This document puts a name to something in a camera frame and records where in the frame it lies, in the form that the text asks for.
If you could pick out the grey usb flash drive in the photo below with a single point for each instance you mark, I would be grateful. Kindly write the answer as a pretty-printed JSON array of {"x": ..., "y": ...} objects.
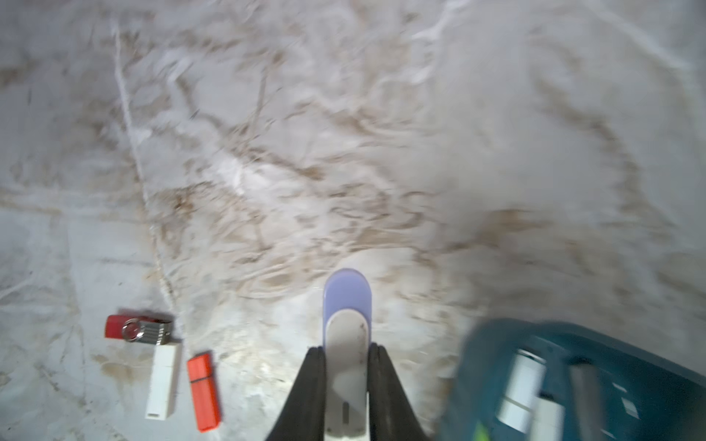
[{"x": 586, "y": 391}]

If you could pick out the lavender white usb flash drive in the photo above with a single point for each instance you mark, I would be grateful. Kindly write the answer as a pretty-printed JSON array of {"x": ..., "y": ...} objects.
[{"x": 347, "y": 312}]

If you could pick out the white usb flash drive long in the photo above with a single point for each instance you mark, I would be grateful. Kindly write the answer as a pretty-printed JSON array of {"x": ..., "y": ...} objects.
[{"x": 163, "y": 379}]

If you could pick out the teal plastic storage box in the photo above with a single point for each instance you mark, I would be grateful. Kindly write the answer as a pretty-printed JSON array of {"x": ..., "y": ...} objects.
[{"x": 645, "y": 397}]

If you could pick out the red orange usb flash drive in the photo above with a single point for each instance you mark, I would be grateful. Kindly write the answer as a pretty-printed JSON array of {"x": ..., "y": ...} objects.
[{"x": 204, "y": 392}]

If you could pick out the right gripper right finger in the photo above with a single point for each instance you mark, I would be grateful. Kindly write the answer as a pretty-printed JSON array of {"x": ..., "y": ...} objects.
[{"x": 391, "y": 416}]

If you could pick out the green usb flash drive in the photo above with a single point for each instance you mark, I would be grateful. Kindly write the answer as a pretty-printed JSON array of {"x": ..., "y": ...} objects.
[{"x": 481, "y": 432}]

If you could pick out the red swivel usb flash drive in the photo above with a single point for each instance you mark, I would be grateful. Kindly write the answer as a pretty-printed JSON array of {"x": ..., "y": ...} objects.
[{"x": 138, "y": 329}]

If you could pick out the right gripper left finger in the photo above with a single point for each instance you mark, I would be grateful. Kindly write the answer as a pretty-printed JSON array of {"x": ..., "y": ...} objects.
[{"x": 302, "y": 417}]

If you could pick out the white usb flash drive short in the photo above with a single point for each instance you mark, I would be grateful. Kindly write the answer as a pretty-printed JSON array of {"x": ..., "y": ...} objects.
[{"x": 522, "y": 391}]

